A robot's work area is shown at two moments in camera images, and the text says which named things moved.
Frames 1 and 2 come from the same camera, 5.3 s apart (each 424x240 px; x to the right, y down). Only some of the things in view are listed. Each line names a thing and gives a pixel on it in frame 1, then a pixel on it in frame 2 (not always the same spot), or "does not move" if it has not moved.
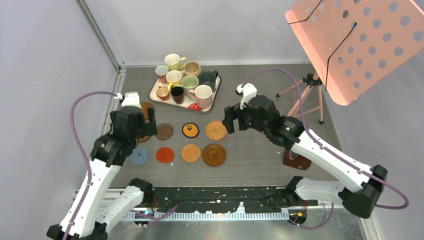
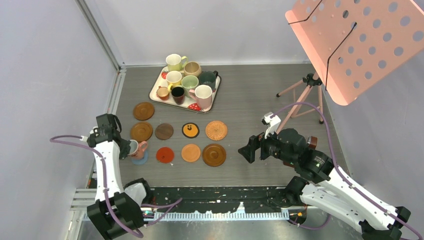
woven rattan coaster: (216, 130) does not move
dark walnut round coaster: (165, 131) does not move
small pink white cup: (161, 71) -> (137, 149)
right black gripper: (228, 120) -> (254, 142)
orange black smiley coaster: (190, 130) does not move
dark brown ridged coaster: (214, 155) does not move
